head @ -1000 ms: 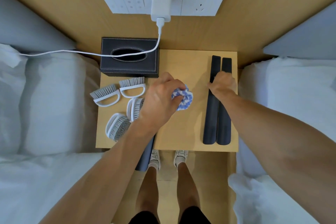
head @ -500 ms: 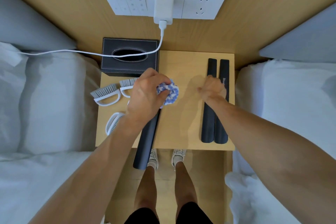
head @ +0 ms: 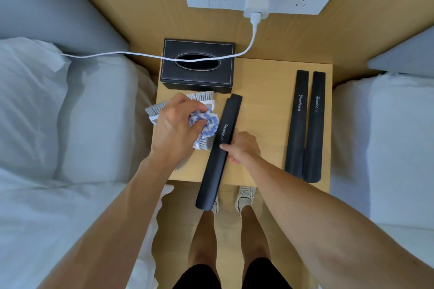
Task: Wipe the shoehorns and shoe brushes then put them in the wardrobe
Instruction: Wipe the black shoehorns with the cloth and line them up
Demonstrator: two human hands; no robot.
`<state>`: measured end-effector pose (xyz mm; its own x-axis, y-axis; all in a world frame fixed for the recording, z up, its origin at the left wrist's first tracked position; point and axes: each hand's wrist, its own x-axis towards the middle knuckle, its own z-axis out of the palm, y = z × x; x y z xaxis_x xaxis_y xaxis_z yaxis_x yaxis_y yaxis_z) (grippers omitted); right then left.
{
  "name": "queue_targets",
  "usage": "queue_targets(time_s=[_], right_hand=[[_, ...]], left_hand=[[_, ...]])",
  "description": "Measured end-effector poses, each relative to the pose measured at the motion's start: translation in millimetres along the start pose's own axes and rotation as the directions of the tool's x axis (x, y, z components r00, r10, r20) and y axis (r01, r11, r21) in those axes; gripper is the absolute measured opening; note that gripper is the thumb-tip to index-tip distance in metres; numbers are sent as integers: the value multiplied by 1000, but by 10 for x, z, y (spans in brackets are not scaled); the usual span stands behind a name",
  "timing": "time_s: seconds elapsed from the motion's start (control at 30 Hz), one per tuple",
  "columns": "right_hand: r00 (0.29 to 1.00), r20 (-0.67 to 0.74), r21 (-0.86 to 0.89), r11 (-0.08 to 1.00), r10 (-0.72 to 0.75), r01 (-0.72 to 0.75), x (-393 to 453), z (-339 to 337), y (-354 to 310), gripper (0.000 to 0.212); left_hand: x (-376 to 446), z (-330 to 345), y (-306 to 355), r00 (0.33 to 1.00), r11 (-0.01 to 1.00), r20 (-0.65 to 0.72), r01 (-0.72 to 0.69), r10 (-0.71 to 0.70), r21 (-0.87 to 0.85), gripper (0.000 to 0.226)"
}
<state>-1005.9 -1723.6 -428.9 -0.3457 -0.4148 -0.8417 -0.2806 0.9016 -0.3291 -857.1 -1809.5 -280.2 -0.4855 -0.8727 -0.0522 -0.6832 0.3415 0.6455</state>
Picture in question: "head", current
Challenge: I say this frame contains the person's right hand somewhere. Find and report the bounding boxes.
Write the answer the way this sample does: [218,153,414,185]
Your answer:
[219,131,262,165]

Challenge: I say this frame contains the person's left hand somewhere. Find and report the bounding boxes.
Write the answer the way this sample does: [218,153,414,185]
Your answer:
[149,93,209,166]

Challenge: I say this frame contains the white brush grey bristles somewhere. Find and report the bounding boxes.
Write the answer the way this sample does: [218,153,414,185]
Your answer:
[145,102,169,126]
[193,135,216,151]
[186,91,216,112]
[175,155,192,172]

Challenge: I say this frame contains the blue white striped cloth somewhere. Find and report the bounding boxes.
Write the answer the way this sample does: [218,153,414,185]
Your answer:
[188,110,219,140]

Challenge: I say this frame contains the long black shoe spoon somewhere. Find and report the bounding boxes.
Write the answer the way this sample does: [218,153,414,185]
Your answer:
[284,70,310,179]
[195,93,243,211]
[302,71,326,184]

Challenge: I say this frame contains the wooden nightstand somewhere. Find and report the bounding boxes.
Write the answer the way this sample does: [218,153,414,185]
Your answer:
[151,56,334,194]

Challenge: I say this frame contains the person's left forearm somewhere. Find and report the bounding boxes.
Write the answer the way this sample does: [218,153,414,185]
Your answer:
[37,153,179,289]

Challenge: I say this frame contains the person's right forearm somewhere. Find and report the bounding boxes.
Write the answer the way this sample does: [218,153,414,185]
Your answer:
[237,155,434,289]

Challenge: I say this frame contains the person's right white shoe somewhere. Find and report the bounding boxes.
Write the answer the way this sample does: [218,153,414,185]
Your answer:
[235,185,257,215]

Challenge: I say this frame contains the person's right leg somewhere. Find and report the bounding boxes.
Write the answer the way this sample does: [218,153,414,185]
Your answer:
[240,205,272,264]

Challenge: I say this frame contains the person's leg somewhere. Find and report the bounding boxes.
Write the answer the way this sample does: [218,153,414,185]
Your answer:
[240,205,272,264]
[188,209,217,271]

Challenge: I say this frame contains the person's left leg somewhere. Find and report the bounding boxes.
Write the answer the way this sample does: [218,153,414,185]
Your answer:
[188,209,217,271]

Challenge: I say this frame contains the person's black shorts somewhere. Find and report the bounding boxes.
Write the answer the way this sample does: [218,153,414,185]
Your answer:
[173,257,292,289]

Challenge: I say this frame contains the black leather tissue box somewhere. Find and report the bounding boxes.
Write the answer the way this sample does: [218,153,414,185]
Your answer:
[160,39,236,94]

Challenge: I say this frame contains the white bed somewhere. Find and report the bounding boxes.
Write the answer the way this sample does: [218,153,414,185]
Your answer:
[0,37,175,289]
[330,74,434,289]

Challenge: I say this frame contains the white pillow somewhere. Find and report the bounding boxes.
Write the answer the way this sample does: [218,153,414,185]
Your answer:
[0,37,72,181]

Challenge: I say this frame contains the grey headboard cushion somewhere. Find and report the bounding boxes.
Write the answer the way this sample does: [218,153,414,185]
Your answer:
[0,0,130,54]
[368,26,434,79]

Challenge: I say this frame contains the white charging cable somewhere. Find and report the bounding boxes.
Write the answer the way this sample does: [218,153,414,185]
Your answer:
[61,11,262,73]

